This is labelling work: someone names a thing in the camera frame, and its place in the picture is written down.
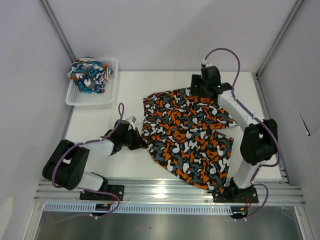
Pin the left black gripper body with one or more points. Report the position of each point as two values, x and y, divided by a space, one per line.
124 139

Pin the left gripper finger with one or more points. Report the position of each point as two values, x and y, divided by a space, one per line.
137 143
134 134

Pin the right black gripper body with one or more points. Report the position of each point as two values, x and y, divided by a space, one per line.
205 86

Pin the orange black camouflage shorts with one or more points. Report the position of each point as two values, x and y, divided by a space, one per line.
182 135

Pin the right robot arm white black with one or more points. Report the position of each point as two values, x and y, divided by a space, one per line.
260 137

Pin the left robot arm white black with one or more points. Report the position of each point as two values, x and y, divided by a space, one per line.
66 166

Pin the blue patterned shorts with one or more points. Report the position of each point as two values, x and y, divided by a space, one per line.
90 75

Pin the white plastic basket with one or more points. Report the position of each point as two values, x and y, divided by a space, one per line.
80 99

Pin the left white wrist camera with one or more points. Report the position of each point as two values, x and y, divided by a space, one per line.
131 120

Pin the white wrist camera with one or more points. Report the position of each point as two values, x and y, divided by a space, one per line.
205 64
131 120

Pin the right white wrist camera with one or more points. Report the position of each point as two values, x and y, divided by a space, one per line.
205 64

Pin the right aluminium side rail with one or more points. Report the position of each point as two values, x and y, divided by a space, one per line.
268 114

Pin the aluminium side rail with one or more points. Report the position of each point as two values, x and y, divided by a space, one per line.
65 130
268 114

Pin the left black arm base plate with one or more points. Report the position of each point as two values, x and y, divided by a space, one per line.
111 194

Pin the left aluminium side rail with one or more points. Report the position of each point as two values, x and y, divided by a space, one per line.
65 130

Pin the white slotted cable duct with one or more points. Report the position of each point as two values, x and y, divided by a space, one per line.
134 208

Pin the right aluminium corner post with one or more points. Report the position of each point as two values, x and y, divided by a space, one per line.
289 20

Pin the aluminium corner post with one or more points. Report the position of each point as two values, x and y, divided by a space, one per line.
289 20
57 28

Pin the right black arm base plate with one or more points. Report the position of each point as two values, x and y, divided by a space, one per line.
235 195

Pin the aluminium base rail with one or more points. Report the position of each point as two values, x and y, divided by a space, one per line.
168 192

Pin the left aluminium corner post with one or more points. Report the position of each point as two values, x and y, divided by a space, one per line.
57 28

